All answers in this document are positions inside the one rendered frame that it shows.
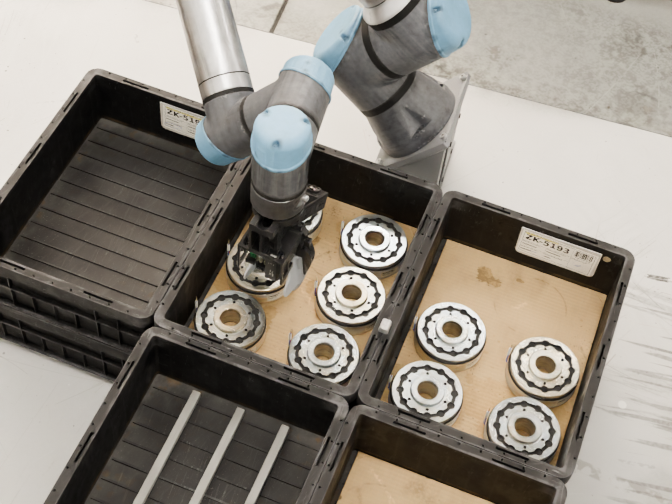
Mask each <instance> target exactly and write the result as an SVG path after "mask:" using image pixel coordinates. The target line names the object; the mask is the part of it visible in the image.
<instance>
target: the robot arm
mask: <svg viewBox="0 0 672 504"><path fill-rule="evenodd" d="M358 1H359V2H360V3H361V4H362V5H363V6H364V7H363V8H361V7H359V6H358V5H352V6H350V7H348V8H346V9H345V10H343V11H342V12H341V13H340V14H339V15H338V16H336V17H335V18H334V20H333V21H332V22H331V23H330V24H329V25H328V26H327V28H326V29H325V30H324V32H323V33H322V35H321V36H320V38H319V40H318V41H317V43H316V46H315V48H314V52H313V56H308V55H297V56H294V57H292V58H290V59H288V60H287V61H286V62H285V64H284V66H283V68H282V69H281V70H280V71H279V75H278V77H279V78H278V79H277V80H276V81H275V82H273V83H271V84H269V85H267V86H265V87H263V88H261V89H259V90H258V91H256V92H254V88H253V85H252V81H251V77H250V73H249V70H248V66H247V62H246V59H245V55H244V51H243V48H242V44H241V40H240V36H239V33H238V29H237V25H236V22H235V18H234V14H233V11H232V7H231V3H230V0H175V2H176V6H177V9H178V13H179V17H180V21H181V24H182V28H183V32H184V35H185V39H186V43H187V47H188V50H189V54H190V58H191V62H192V65H193V69H194V73H195V77H196V80H197V84H198V88H199V92H200V95H201V99H202V103H203V107H204V110H205V114H206V116H205V117H204V118H203V119H202V120H201V121H200V122H199V123H198V125H197V127H196V134H195V142H196V145H197V148H198V150H199V151H200V153H201V154H202V156H203V157H204V158H205V159H206V160H208V161H209V162H211V163H213V164H215V165H220V166H225V165H228V164H230V163H233V162H236V161H239V160H243V159H246V158H247V157H249V155H251V154H252V160H251V189H250V201H251V203H252V211H253V214H254V217H253V218H252V220H251V221H250V223H249V228H248V230H247V231H246V233H245V234H244V236H243V237H242V239H241V240H240V242H239V243H238V245H237V266H238V267H239V266H240V265H241V263H242V262H243V260H244V259H245V262H248V263H250V264H249V266H248V268H247V270H246V271H245V273H244V277H243V278H244V279H246V278H247V277H248V276H249V275H250V274H251V272H252V271H253V270H254V269H255V268H256V269H258V270H261V271H262V272H265V278H268V279H270V280H273V281H275V282H276V280H277V279H278V277H279V276H280V285H282V284H283V282H284V280H285V279H286V277H287V276H288V278H287V281H286V284H285V287H284V291H283V294H284V297H287V296H288V295H289V294H290V293H291V292H292V291H294V290H296V289H297V288H298V287H299V286H300V285H301V283H302V282H303V280H304V278H305V276H306V274H307V272H308V270H309V268H310V266H311V264H312V262H313V260H314V257H315V249H314V246H313V244H312V238H310V237H308V232H309V230H308V229H307V228H306V226H305V225H304V223H303V221H304V220H306V219H307V218H309V217H311V216H312V215H314V214H316V213H317V212H319V211H320V210H322V209H324V207H325V204H326V200H327V196H328V192H325V191H323V190H321V188H319V187H317V186H315V185H311V184H307V183H308V172H309V162H310V158H311V154H312V151H313V148H314V145H315V143H316V140H317V136H318V133H319V130H320V127H321V124H322V121H323V118H324V116H325V113H326V110H327V107H328V105H329V104H330V102H331V94H332V90H333V86H334V85H335V86H336V87H337V88H338V89H339V90H340V91H341V92H342V93H343V94H344V95H345V96H346V97H347V98H348V99H349V100H350V101H351V102H352V103H353V104H354V105H355V107H356V108H357V109H358V110H359V111H360V112H361V113H362V114H363V115H364V116H365V117H366V118H367V120H368V122H369V124H370V126H371V128H372V130H373V132H374V133H375V135H376V136H377V142H378V144H379V146H380V147H381V148H382V149H383V150H384V151H385V152H386V153H387V154H388V155H389V156H391V157H394V158H400V157H405V156H408V155H410V154H412V153H414V152H416V151H418V150H419V149H421V148H422V147H424V146H425V145H427V144H428V143H429V142H430V141H431V140H432V139H434V138H435V137H436V136H437V135H438V133H439V132H440V131H441V130H442V129H443V128H444V126H445V125H446V124H447V122H448V121H449V119H450V117H451V115H452V113H453V111H454V108H455V102H456V99H455V95H454V94H453V92H452V91H451V90H450V89H449V88H448V87H447V86H446V85H445V84H444V83H442V82H440V81H437V80H436V79H434V78H433V77H431V76H429V75H427V74H425V73H423V72H421V71H420V70H418V69H420V68H422V67H425V66H427V65H429V64H431V63H433V62H435V61H437V60H439V59H441V58H446V57H448V56H450V55H451V53H453V52H455V51H457V50H458V49H460V48H462V47H463V46H464V45H465V44H466V43H467V41H468V39H469V37H470V33H471V14H470V10H469V6H468V2H467V0H358ZM248 243H249V244H248ZM241 248H243V249H244V252H243V254H242V255H241V257H240V252H241ZM247 251H249V253H248V255H247ZM245 257H246V258H245Z"/></svg>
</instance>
